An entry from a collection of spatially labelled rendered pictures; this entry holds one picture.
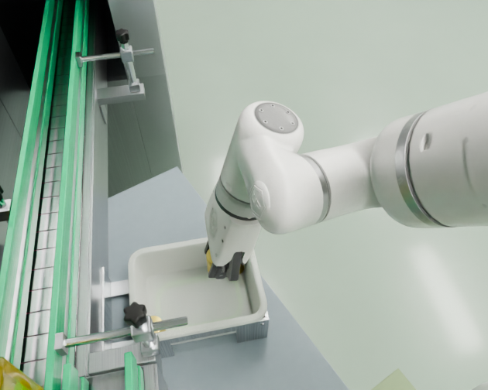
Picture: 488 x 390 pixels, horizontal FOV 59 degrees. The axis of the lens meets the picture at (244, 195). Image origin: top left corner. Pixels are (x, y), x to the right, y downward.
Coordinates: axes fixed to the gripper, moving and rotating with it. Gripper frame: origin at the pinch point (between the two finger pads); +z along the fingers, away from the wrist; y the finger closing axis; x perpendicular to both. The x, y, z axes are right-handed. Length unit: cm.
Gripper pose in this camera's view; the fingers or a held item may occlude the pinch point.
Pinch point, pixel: (218, 257)
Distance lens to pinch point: 68.3
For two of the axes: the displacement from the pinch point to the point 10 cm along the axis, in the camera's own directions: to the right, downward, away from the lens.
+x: 9.5, 0.2, 3.2
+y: 1.9, 7.8, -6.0
